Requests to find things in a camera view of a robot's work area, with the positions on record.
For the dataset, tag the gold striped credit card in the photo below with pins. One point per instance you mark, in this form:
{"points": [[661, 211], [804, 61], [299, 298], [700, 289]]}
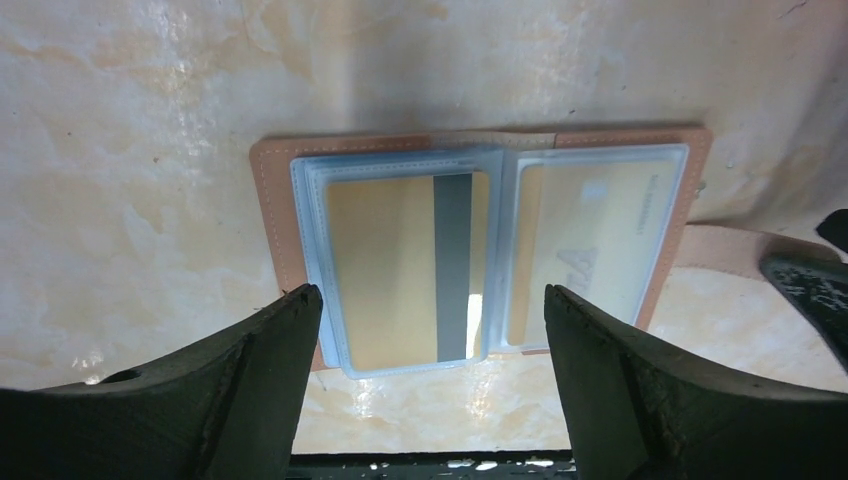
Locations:
{"points": [[409, 260]]}

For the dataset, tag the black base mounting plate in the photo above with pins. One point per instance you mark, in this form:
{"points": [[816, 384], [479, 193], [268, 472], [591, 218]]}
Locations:
{"points": [[533, 464]]}

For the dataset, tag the pink leather card holder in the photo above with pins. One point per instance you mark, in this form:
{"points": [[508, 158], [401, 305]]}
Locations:
{"points": [[292, 175]]}

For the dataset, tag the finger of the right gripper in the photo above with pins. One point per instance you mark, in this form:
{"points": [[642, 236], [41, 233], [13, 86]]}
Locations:
{"points": [[834, 229], [817, 289]]}

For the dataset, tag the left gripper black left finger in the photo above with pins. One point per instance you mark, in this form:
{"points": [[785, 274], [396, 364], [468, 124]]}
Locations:
{"points": [[224, 407]]}

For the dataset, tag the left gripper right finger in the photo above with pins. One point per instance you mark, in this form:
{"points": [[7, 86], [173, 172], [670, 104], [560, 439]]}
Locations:
{"points": [[638, 407]]}

